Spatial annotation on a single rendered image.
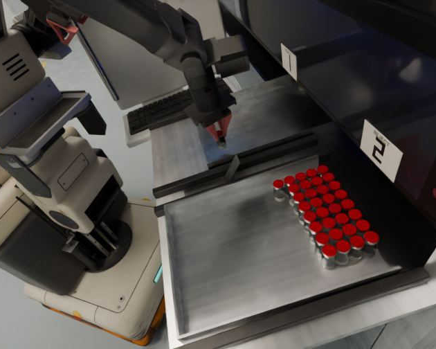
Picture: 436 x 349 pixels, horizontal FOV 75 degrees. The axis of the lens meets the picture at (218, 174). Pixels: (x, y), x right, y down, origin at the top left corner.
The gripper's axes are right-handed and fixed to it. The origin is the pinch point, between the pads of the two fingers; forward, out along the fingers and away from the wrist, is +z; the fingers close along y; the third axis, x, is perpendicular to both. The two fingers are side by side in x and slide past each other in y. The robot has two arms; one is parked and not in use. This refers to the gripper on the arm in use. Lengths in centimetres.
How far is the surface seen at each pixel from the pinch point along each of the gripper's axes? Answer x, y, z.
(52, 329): 40, -105, 91
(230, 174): -9.5, -3.4, 3.2
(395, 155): -34.3, 12.8, -10.3
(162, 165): 6.9, -15.2, 5.3
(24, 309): 61, -120, 91
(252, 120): 5.7, 12.1, 5.9
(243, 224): -21.2, -7.4, 4.9
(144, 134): 36.1, -15.1, 13.3
